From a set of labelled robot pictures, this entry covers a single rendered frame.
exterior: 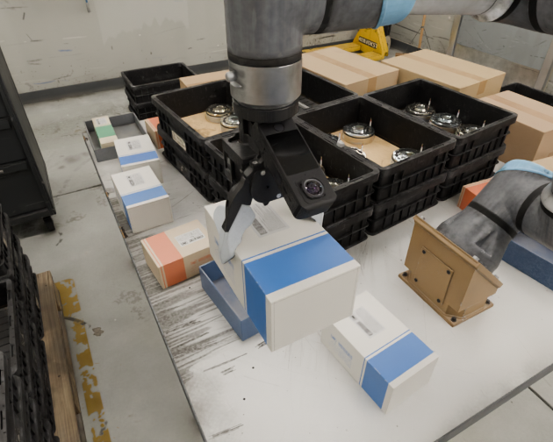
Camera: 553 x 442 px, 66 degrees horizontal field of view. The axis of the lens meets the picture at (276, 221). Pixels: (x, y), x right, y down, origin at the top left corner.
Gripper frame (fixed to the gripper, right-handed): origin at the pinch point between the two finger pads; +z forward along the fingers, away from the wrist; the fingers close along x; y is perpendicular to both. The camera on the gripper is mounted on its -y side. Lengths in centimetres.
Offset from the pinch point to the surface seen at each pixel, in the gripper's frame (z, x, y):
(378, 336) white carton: 31.9, -22.4, -0.9
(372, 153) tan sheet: 28, -63, 53
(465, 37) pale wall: 75, -348, 258
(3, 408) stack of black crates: 51, 50, 33
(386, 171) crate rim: 18, -48, 31
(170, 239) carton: 33, 4, 49
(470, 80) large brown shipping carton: 21, -124, 71
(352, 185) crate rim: 18, -37, 29
